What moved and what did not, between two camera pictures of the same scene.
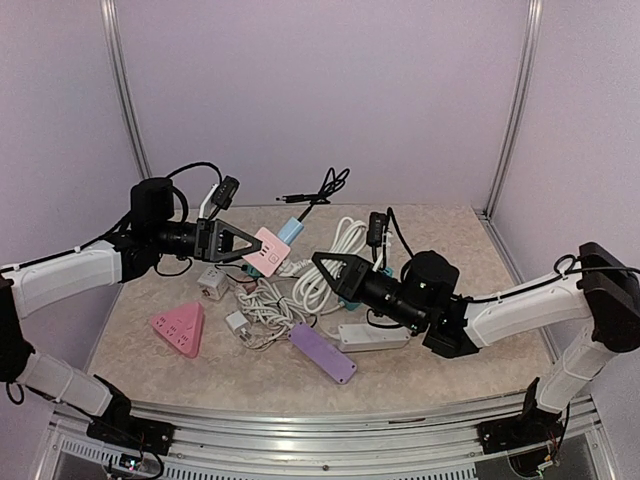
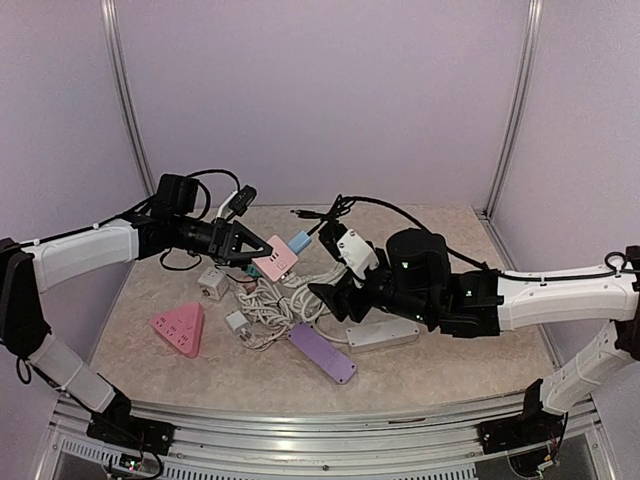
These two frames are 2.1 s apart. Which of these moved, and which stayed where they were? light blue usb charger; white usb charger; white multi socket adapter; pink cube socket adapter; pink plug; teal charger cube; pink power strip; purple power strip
Moved: pink cube socket adapter; light blue usb charger
Stayed: pink plug; pink power strip; teal charger cube; purple power strip; white usb charger; white multi socket adapter
